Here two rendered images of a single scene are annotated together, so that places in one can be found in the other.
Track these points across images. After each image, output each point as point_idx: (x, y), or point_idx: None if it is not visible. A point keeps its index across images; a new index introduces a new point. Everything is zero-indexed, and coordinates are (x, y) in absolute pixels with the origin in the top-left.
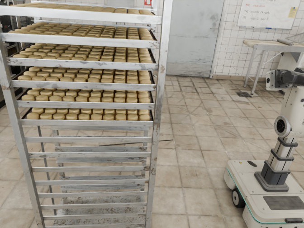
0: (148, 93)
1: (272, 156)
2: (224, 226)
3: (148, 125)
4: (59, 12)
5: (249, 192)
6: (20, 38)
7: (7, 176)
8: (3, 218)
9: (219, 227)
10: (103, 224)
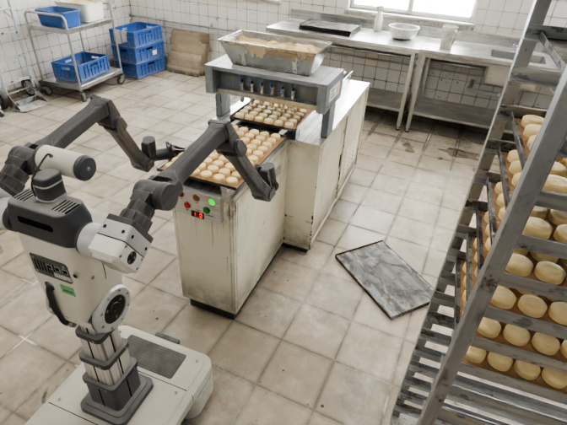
0: (472, 270)
1: (116, 365)
2: (236, 422)
3: (465, 257)
4: None
5: (182, 395)
6: None
7: None
8: None
9: (247, 424)
10: (475, 412)
